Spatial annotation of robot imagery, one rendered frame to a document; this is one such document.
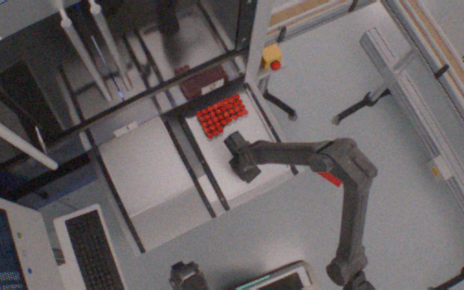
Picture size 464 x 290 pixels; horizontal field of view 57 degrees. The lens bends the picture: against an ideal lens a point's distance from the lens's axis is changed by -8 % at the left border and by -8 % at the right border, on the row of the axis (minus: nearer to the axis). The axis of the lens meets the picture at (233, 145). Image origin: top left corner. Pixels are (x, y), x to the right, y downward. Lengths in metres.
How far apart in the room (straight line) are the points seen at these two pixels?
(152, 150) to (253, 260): 1.06
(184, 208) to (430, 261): 1.64
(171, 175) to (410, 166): 1.61
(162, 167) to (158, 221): 0.20
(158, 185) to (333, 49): 1.64
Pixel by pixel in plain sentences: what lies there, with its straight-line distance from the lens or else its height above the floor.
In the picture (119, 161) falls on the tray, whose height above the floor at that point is 0.88.
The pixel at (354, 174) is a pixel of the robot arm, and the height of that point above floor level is 1.55.
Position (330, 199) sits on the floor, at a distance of 2.67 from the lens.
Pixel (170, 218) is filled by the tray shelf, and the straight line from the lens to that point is 1.69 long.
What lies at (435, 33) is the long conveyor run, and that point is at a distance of 2.10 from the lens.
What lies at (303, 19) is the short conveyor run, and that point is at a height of 0.93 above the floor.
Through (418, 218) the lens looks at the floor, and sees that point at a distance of 2.84.
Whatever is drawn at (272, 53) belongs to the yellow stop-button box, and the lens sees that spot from 1.71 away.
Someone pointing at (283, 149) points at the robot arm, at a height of 1.36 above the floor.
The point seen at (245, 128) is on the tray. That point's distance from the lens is 1.76.
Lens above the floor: 2.56
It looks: 75 degrees down
